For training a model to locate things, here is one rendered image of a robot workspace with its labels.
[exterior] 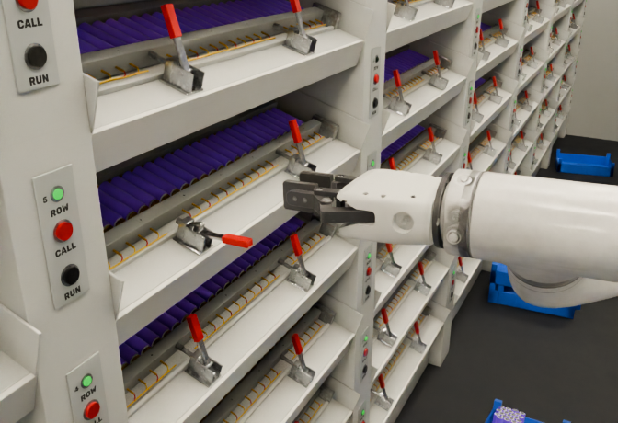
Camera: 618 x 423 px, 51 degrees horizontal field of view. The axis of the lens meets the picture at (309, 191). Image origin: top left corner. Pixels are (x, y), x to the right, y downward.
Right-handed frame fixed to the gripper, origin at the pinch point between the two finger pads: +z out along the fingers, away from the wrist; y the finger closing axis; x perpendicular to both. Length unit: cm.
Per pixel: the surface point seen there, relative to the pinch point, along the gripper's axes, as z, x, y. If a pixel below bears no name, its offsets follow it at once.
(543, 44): 14, -10, 253
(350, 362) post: 15, -52, 44
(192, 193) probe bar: 18.4, -3.6, 3.0
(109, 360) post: 12.5, -13.3, -19.4
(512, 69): 13, -12, 183
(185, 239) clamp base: 15.1, -7.0, -3.3
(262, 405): 19, -45, 16
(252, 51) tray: 15.7, 13.0, 14.6
